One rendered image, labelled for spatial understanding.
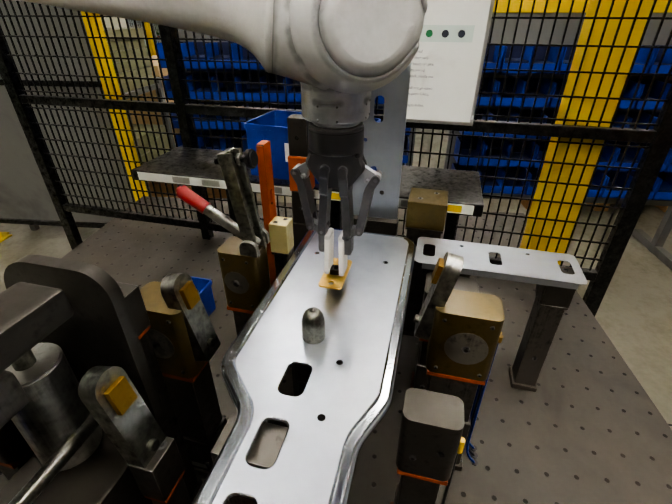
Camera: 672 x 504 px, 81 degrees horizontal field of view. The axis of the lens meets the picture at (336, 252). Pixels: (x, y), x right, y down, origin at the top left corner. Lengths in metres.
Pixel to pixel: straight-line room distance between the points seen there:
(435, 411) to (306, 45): 0.40
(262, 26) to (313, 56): 0.05
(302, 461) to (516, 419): 0.56
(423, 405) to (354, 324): 0.15
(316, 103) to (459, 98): 0.62
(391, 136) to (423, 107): 0.28
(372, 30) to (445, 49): 0.77
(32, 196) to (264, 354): 2.84
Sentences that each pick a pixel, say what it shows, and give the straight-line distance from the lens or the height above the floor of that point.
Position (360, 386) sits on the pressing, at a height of 1.00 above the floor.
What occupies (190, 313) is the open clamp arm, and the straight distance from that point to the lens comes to 0.55.
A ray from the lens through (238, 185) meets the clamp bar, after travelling 0.61.
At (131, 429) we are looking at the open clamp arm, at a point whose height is 1.04.
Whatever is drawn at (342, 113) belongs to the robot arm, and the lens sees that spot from 0.50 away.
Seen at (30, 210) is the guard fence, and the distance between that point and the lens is 3.36.
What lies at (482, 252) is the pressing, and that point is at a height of 1.00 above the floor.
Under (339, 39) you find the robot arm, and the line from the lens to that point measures 0.29.
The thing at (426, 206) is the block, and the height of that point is 1.05.
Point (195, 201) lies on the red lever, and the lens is 0.68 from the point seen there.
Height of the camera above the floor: 1.39
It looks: 31 degrees down
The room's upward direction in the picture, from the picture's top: straight up
